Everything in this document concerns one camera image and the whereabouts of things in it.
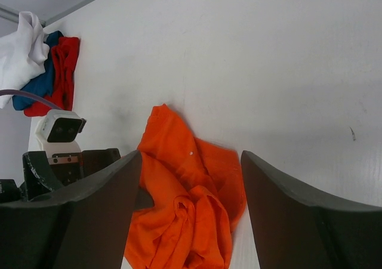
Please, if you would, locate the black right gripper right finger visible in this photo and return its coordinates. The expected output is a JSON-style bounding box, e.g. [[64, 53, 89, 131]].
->
[[241, 151, 381, 268]]

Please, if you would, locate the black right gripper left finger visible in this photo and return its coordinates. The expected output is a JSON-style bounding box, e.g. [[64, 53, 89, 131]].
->
[[1, 151, 141, 268]]

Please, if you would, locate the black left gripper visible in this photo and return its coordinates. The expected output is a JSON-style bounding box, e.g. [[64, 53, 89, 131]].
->
[[1, 149, 154, 212]]

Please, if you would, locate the orange t-shirt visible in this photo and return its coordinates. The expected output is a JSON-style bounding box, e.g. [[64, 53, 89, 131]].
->
[[124, 105, 247, 268]]

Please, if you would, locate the blue folded t-shirt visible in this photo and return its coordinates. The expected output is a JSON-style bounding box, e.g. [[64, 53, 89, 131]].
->
[[12, 30, 63, 111]]

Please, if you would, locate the red folded t-shirt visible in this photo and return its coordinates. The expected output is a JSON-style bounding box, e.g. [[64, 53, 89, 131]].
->
[[43, 36, 80, 111]]

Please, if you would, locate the white folded t-shirt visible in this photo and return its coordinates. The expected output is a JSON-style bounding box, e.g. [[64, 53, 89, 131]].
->
[[1, 11, 50, 90]]

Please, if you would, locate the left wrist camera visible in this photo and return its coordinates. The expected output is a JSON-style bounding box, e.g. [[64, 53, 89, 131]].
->
[[35, 109, 87, 157]]

